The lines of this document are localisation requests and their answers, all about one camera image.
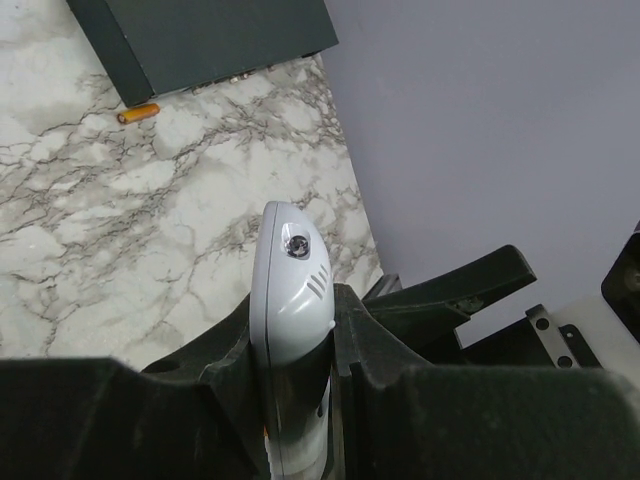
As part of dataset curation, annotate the dark green flat electronics box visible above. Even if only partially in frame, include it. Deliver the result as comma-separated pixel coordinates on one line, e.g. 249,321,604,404
68,0,338,107

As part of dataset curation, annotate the orange AA battery near box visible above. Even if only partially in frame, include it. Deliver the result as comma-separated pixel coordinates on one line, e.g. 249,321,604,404
117,103,160,125

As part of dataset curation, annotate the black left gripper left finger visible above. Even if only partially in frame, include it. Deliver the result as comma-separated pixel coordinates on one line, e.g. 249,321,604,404
1,301,265,479

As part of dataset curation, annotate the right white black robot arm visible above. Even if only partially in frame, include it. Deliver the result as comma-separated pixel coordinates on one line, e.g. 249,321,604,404
363,233,639,373

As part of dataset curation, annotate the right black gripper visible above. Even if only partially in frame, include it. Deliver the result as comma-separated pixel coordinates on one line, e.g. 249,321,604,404
364,245,602,369

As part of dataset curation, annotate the white remote control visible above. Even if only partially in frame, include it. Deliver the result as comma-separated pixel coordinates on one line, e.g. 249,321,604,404
249,201,335,479

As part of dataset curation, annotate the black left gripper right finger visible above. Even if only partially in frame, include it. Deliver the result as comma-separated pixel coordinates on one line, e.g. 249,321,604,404
332,284,639,479

